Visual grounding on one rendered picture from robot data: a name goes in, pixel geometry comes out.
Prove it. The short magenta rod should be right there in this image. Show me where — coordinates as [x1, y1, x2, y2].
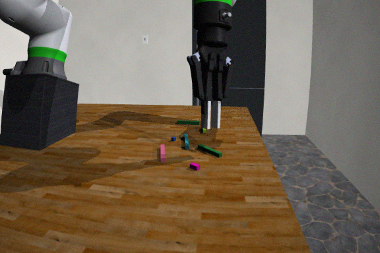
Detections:
[190, 163, 200, 171]

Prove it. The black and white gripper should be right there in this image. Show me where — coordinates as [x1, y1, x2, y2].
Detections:
[187, 28, 236, 129]

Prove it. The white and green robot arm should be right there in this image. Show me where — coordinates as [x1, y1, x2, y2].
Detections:
[0, 0, 236, 80]

